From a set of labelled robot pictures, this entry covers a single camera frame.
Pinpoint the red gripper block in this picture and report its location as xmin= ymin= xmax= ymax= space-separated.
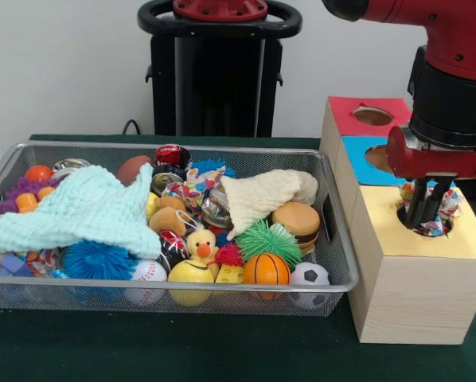
xmin=385 ymin=126 xmax=476 ymax=230

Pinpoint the colourful confetti paper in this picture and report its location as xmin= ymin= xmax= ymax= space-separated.
xmin=396 ymin=181 xmax=464 ymax=238
xmin=161 ymin=166 xmax=227 ymax=216

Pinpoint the wooden box with three holes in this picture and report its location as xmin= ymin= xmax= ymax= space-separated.
xmin=319 ymin=95 xmax=476 ymax=345

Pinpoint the shallow metal mesh bin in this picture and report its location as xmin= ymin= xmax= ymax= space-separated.
xmin=0 ymin=139 xmax=361 ymax=318

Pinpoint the toy hamburger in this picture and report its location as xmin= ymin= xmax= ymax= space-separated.
xmin=271 ymin=201 xmax=322 ymax=255

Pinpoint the toy soccer ball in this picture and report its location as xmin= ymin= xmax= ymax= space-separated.
xmin=289 ymin=261 xmax=331 ymax=311

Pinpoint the green spiky ball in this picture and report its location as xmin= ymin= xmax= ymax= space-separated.
xmin=235 ymin=220 xmax=302 ymax=266

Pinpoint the cream knitted cloth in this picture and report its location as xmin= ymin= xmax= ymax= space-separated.
xmin=218 ymin=169 xmax=320 ymax=242

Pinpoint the orange toy basketball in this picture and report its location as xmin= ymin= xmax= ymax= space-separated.
xmin=242 ymin=252 xmax=292 ymax=286

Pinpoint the yellow plush duck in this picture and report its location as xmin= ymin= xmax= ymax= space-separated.
xmin=185 ymin=230 xmax=221 ymax=275

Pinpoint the yellow smiley ball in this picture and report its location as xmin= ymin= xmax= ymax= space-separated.
xmin=167 ymin=259 xmax=216 ymax=307

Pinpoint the dark green table cloth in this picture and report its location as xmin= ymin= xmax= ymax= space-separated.
xmin=0 ymin=134 xmax=476 ymax=382

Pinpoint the large blue spiky ball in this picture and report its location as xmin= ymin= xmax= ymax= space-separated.
xmin=64 ymin=240 xmax=142 ymax=282

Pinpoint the light blue knitted cloth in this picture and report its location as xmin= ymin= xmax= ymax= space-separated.
xmin=0 ymin=163 xmax=163 ymax=259

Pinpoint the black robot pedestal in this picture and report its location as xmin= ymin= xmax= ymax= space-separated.
xmin=137 ymin=0 xmax=302 ymax=138

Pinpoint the black cable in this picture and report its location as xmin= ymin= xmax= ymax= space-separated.
xmin=121 ymin=118 xmax=143 ymax=136

